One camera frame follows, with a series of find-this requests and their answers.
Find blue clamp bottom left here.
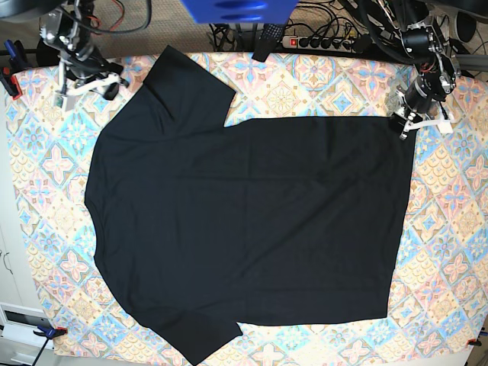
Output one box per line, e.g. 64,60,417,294
33,326,68,340

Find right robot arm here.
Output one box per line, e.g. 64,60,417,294
40,1,129,111

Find black mesh strap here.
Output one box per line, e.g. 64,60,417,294
251,22,285,62

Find patterned tablecloth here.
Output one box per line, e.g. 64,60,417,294
1,53,487,365

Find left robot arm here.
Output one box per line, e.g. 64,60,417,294
357,1,461,140

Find white cabinet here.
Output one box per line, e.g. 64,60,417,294
0,114,50,366

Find orange clamp bottom right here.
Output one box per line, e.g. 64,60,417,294
467,339,483,347

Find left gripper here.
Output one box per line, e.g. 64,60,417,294
389,78,445,140

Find black T-shirt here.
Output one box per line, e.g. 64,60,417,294
85,47,416,364

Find red clamp top left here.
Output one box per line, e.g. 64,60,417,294
1,40,26,100

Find black power strip red switch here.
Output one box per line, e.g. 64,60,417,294
281,35,373,53

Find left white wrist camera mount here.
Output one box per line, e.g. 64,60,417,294
400,112,454,140

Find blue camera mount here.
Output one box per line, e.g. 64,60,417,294
181,0,298,24

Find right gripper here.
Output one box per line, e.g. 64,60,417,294
60,49,122,101

